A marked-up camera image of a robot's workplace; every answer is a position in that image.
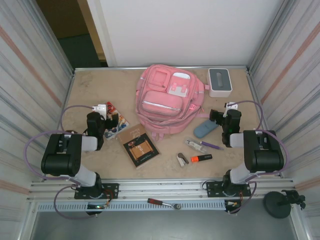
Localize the white tissue box grey top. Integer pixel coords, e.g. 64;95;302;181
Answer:
206;67;234;98

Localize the aluminium table border rail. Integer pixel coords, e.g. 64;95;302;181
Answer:
73;65;251;76

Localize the white door frame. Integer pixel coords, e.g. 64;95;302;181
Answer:
86;0;118;68

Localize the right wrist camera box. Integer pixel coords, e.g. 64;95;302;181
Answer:
223;101;238;117

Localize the clear plastic tube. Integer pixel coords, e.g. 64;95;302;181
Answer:
184;138;208;153

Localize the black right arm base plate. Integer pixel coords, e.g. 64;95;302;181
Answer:
206;180;252;198

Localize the orange black highlighter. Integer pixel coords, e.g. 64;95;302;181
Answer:
190;153;213;164

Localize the pink backpack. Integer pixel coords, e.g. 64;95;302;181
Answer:
135;64;211;143

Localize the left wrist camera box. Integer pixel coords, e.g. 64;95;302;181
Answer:
91;103;109;117

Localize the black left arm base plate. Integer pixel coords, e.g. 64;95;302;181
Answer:
74;182;120;200

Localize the purple pen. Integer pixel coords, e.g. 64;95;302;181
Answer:
199;140;225;151

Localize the blue glasses case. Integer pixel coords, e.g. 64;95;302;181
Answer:
193;117;220;139

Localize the small white brown stapler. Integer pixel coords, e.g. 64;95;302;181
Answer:
176;152;188;168

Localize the ratchet wrench red handle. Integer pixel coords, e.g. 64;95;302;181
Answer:
146;197;183;210

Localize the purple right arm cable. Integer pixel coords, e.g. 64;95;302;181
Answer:
228;99;290;215

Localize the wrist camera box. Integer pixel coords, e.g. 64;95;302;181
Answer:
91;103;109;117
223;101;238;117

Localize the aluminium mounting rail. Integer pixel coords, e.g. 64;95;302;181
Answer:
29;177;296;203

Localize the small circuit board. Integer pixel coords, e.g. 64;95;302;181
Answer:
86;203;108;210
224;199;242;208

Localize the brown hardcover book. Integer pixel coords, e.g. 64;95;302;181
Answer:
116;123;161;171

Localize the black round clamp mount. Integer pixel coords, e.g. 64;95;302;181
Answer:
262;189;307;220

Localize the slotted grey cable duct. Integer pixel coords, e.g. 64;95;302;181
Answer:
36;201;227;213

